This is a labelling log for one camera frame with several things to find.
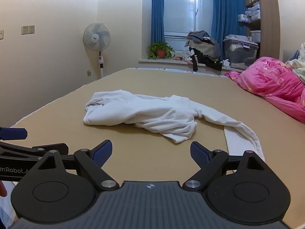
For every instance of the pile of dark clothes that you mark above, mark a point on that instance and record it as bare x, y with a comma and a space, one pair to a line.
202, 47

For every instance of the pale printed blanket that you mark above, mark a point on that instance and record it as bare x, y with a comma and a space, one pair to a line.
299, 69

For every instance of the tissue pack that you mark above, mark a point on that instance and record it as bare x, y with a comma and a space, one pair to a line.
226, 63

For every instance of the person's left hand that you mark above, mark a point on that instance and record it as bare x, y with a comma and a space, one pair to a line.
2, 189

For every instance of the blue curtain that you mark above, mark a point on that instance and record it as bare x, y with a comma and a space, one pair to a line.
228, 12
157, 12

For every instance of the small pink cloth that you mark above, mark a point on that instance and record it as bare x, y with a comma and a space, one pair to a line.
177, 58

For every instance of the small white lidded container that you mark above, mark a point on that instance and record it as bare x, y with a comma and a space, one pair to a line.
255, 36

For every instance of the stack of white packets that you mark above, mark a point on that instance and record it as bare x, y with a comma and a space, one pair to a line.
251, 13

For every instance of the white flat board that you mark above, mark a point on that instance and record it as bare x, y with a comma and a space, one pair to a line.
232, 140

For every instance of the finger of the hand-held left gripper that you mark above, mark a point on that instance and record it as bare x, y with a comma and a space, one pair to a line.
28, 148
14, 133

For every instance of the wooden bookshelf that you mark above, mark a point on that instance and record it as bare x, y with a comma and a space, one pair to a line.
269, 16

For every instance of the low wall outlet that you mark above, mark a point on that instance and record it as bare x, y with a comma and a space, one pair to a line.
89, 73

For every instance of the clear plastic storage box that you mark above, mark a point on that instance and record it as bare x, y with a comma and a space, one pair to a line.
240, 52

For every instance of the white long-sleeved garment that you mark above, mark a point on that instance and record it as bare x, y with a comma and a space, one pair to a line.
154, 114

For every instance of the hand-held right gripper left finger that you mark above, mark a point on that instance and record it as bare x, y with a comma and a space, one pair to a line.
103, 151

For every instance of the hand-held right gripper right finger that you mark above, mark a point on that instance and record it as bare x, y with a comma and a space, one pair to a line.
199, 151

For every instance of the window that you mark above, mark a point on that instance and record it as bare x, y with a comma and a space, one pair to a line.
181, 9

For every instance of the pink quilt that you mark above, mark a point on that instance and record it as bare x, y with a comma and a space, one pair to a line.
269, 81

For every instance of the white standing fan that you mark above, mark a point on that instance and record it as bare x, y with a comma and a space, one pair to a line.
96, 36

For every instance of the green potted plant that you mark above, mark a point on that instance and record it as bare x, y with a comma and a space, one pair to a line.
160, 52

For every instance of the white windowsill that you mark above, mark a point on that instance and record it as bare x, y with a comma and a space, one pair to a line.
166, 62

